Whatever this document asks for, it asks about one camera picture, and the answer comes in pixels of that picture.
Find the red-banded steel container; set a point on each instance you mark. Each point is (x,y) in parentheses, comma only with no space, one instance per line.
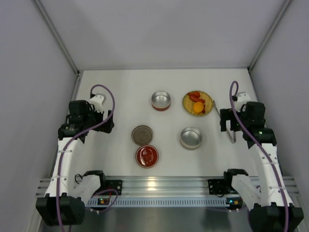
(160,100)

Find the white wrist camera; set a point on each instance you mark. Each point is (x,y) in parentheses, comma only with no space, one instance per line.
(98,101)
(242,98)

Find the slotted cable duct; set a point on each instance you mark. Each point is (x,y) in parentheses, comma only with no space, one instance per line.
(165,202)

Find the right aluminium frame post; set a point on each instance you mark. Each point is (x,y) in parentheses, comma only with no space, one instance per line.
(269,33)

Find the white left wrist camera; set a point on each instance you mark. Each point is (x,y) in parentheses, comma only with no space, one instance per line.
(98,101)

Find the round bamboo plate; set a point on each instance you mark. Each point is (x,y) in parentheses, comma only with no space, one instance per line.
(188,104)

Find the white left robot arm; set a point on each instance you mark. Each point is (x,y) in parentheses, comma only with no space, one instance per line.
(64,203)

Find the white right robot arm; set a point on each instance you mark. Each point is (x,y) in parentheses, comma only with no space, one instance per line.
(270,206)

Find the left aluminium frame post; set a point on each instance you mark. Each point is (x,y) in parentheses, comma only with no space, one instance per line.
(50,25)

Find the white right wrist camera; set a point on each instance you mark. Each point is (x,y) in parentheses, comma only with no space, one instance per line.
(242,98)

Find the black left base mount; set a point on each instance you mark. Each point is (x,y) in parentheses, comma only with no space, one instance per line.
(116,184)

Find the aluminium rail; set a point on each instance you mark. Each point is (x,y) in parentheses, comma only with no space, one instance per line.
(162,186)

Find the beige-banded steel container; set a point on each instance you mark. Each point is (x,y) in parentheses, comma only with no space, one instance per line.
(191,138)

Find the orange round fruit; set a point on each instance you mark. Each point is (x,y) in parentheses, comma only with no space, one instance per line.
(198,107)

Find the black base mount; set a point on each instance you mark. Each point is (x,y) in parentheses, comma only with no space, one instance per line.
(116,184)
(218,187)

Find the beige round lid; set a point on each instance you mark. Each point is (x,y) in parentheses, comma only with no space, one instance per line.
(142,135)

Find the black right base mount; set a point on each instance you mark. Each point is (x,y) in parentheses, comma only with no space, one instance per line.
(218,187)

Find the red round lid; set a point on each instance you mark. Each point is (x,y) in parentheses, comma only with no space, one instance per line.
(147,156)

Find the aluminium frame post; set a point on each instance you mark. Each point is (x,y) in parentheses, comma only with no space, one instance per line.
(269,33)
(50,25)

